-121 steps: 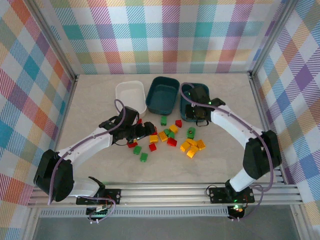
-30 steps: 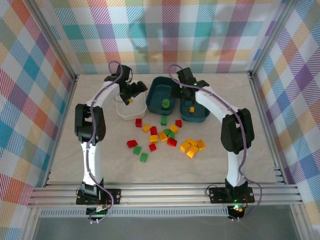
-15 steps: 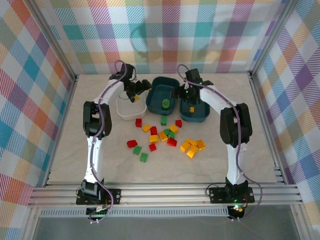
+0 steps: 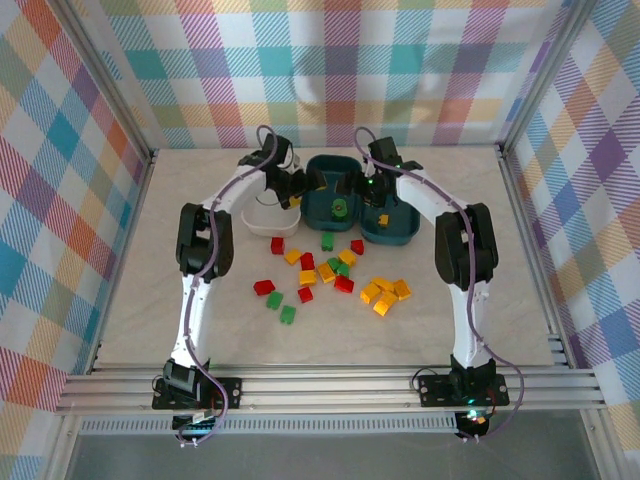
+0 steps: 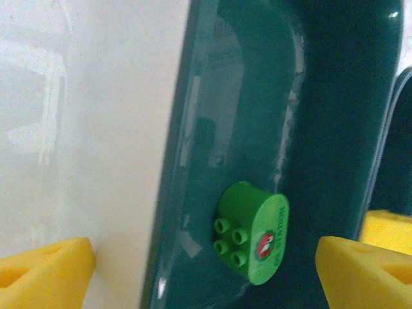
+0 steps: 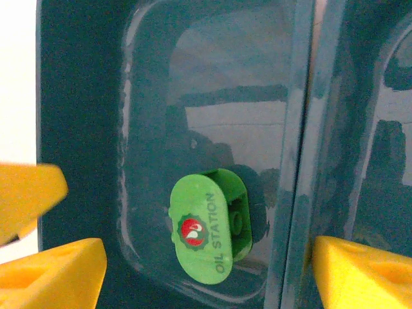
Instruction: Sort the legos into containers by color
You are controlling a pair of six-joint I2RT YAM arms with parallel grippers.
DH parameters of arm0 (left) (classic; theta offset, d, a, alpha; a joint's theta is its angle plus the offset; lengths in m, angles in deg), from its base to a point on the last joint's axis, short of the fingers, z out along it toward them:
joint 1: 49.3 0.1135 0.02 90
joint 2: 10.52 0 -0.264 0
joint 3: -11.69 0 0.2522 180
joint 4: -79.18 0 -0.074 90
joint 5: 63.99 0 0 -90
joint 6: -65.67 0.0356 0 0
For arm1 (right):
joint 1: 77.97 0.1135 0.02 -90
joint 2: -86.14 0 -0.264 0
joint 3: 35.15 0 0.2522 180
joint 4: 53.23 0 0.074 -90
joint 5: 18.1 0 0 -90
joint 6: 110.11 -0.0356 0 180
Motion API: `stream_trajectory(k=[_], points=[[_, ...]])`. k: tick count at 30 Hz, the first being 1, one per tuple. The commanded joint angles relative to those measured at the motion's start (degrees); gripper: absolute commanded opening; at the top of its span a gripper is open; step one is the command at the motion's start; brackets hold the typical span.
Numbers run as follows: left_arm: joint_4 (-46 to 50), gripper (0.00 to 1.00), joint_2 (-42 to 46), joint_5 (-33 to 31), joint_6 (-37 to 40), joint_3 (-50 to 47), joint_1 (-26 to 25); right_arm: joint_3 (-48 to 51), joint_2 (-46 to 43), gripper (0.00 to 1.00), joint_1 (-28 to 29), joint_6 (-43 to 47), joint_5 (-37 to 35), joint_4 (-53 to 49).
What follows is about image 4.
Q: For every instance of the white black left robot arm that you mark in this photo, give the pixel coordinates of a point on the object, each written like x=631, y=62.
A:
x=192, y=320

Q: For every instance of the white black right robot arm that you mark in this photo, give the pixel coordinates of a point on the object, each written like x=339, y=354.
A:
x=467, y=325

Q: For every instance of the small yellow lego brick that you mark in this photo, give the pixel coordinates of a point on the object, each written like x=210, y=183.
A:
x=383, y=220

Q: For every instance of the aluminium frame post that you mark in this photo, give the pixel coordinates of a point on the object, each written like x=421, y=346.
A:
x=540, y=75
x=111, y=75

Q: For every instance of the green oval printed lego brick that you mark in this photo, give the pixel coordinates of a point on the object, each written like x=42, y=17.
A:
x=340, y=209

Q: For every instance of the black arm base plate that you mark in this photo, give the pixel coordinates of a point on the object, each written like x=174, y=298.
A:
x=435, y=392
x=230, y=392

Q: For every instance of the aluminium frame leg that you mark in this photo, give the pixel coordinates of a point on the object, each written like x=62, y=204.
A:
x=62, y=450
x=602, y=445

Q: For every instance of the teal plastic container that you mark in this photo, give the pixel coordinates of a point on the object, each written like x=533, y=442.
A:
x=320, y=212
x=400, y=232

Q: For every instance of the red lego brick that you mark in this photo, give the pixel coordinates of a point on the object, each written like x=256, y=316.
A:
x=264, y=288
x=305, y=295
x=277, y=246
x=307, y=261
x=343, y=284
x=357, y=247

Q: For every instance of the aluminium side rail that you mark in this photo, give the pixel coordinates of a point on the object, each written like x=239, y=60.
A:
x=533, y=250
x=127, y=245

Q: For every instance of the small black electronics board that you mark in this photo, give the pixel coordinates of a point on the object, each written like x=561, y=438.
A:
x=195, y=429
x=472, y=422

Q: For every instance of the wide aluminium base rail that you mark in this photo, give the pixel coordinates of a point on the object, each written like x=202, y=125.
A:
x=325, y=395

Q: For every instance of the colourful plaid cloth backdrop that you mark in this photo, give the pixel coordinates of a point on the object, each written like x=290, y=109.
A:
x=600, y=200
x=40, y=200
x=320, y=60

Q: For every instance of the white plastic container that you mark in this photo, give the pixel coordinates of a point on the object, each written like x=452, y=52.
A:
x=272, y=227

